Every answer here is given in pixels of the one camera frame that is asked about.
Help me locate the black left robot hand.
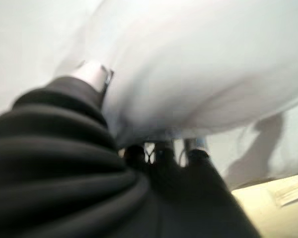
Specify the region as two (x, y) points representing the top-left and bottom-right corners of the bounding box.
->
(0, 60), (261, 238)

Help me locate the white duvet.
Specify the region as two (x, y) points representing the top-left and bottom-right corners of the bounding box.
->
(52, 0), (298, 189)

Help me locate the printed paper sheet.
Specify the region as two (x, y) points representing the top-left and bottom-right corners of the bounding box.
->
(272, 180), (298, 207)

